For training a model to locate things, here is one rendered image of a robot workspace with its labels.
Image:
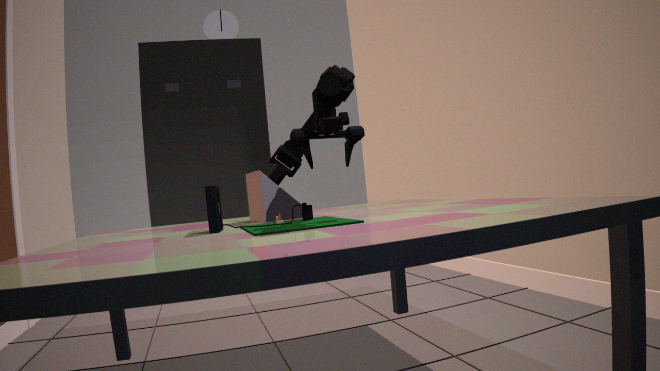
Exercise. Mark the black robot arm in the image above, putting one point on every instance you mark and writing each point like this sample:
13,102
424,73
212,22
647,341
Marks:
334,86

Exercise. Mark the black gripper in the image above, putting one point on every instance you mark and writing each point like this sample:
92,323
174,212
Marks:
301,137

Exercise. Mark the green circuit board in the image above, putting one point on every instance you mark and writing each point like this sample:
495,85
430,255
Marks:
298,225

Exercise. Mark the black cable with plug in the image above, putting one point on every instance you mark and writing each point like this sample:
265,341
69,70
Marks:
306,214

